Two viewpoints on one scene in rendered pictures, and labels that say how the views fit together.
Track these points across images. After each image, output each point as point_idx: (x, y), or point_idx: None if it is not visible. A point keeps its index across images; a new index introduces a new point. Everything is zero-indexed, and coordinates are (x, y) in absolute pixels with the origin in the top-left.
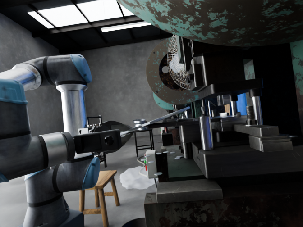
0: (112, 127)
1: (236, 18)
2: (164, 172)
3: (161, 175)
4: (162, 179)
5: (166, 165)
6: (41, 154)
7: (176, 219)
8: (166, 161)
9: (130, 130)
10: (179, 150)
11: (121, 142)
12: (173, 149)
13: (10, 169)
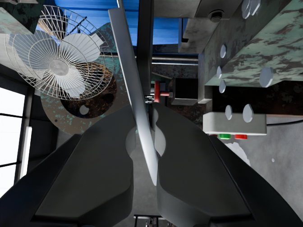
0: (57, 209)
1: None
2: (254, 99)
3: (261, 106)
4: (268, 104)
5: (240, 93)
6: None
7: None
8: (231, 91)
9: (134, 97)
10: (217, 43)
11: (200, 149)
12: (210, 63)
13: None
